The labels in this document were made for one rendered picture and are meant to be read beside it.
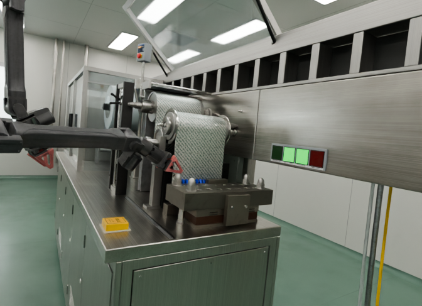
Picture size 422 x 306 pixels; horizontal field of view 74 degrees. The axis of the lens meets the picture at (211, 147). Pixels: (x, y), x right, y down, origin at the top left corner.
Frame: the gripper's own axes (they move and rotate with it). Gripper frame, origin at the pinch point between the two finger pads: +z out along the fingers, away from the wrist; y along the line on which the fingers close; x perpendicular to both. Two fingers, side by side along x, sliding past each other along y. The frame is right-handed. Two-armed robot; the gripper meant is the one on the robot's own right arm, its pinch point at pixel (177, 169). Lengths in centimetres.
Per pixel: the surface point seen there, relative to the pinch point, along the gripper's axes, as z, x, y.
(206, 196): 5.5, -4.1, 19.9
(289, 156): 20.9, 23.6, 30.2
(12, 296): 4, -122, -123
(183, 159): -0.4, 4.8, 0.2
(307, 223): 275, 52, -139
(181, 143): -4.8, 9.5, 0.1
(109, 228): -15.8, -28.2, 13.3
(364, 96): 11, 42, 55
